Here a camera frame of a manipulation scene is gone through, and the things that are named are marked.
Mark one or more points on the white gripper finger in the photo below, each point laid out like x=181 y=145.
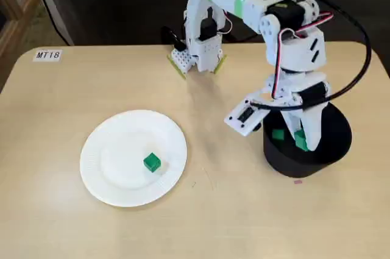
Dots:
x=291 y=123
x=314 y=128

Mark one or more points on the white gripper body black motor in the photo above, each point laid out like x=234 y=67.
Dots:
x=300 y=86

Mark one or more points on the green block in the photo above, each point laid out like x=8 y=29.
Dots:
x=300 y=142
x=151 y=162
x=278 y=134

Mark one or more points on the black pot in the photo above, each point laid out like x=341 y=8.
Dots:
x=304 y=166

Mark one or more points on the white paper plate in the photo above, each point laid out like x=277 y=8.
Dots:
x=100 y=179

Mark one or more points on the black table clamp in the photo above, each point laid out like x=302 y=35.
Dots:
x=173 y=38

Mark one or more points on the white printed table label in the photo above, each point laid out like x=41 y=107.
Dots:
x=47 y=55

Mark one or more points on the grey metal leg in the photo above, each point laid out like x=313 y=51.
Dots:
x=51 y=4

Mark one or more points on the wooden shelf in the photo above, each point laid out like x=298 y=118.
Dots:
x=12 y=6

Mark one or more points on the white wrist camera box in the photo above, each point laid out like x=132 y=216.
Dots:
x=245 y=115

